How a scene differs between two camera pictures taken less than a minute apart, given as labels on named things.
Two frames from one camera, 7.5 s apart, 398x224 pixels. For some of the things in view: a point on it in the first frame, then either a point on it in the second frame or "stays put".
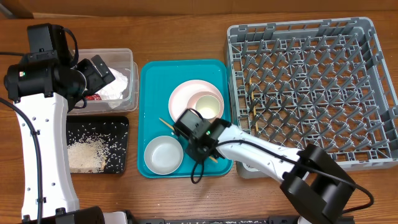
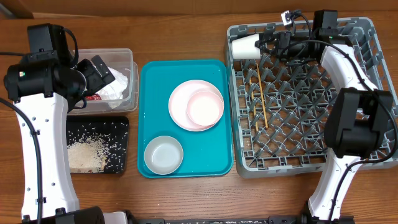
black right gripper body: x=199 y=154 to x=295 y=48
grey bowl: x=163 y=155 stays put
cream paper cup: x=208 y=106 to x=244 y=47
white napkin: x=112 y=93 stays put
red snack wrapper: x=93 y=97 stays put
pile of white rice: x=87 y=156 stays put
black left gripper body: x=94 y=81 stays put
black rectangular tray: x=112 y=131 stays put
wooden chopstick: x=173 y=128 to x=262 y=94
